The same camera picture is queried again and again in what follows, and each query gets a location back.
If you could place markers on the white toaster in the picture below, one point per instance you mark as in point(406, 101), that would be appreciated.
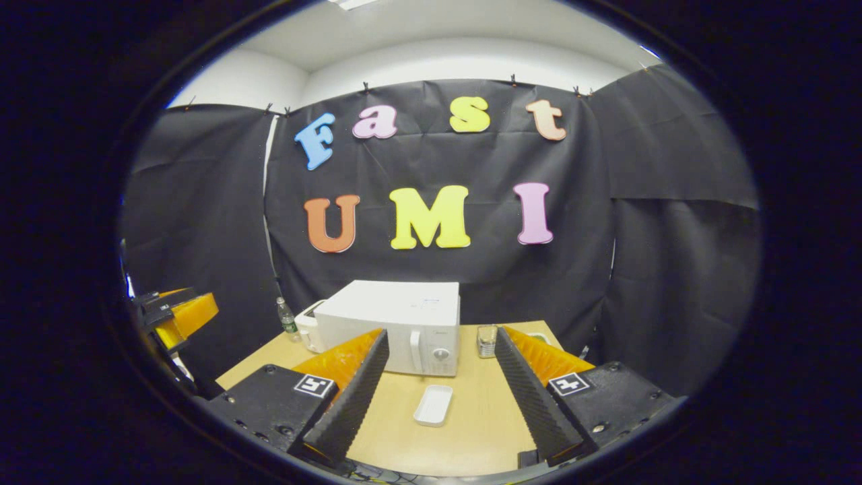
point(306, 330)

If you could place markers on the black backdrop cloth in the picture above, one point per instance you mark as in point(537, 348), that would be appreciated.
point(673, 269)

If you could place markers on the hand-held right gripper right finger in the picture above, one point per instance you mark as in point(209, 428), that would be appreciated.
point(528, 404)

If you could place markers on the white divided bean plate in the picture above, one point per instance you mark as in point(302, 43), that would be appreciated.
point(539, 336)

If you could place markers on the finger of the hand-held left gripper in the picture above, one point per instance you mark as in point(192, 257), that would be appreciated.
point(192, 313)
point(165, 300)

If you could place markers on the long ceiling light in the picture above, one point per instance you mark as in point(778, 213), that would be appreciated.
point(353, 3)

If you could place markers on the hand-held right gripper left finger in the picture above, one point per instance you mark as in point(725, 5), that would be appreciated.
point(353, 404)

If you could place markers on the white microwave oven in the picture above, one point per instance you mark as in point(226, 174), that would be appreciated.
point(397, 310)

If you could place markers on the white rectangular tray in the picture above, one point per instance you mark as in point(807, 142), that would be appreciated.
point(433, 405)

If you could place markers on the clear plastic water bottle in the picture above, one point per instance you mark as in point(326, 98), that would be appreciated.
point(288, 323)

